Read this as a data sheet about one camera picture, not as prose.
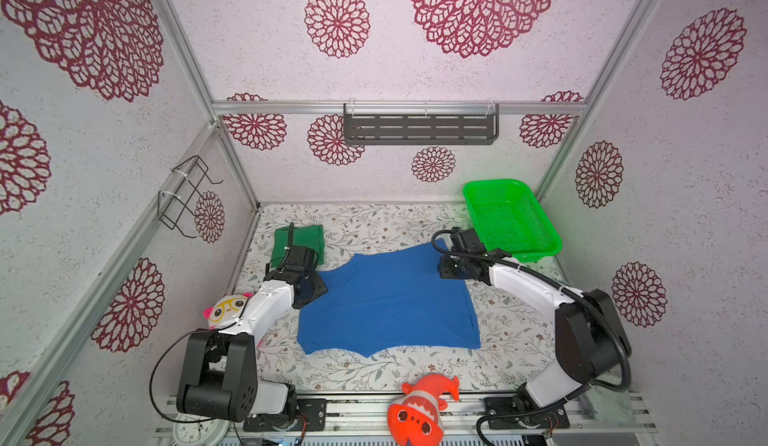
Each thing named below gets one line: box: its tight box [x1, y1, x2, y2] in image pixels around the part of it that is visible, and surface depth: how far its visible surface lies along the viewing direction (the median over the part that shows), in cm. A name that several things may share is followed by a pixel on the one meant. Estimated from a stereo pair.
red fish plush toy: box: [387, 373, 460, 446], surface depth 68 cm
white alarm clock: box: [173, 413, 231, 446], surface depth 69 cm
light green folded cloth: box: [578, 386, 635, 425], surface depth 76 cm
